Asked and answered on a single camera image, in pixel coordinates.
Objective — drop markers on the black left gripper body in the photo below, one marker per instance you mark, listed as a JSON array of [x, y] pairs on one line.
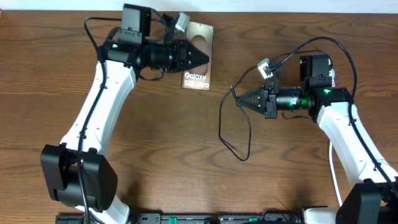
[[180, 55]]

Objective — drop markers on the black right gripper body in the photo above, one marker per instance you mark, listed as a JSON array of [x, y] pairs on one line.
[[271, 98]]

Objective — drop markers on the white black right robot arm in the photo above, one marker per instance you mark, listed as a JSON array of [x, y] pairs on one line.
[[370, 200]]

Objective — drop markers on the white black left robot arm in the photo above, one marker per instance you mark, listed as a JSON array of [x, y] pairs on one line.
[[76, 170]]

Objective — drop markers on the white power strip socket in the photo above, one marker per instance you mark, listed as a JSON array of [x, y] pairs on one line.
[[332, 75]]

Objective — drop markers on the black mounting rail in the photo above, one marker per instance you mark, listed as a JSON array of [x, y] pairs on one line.
[[268, 217]]

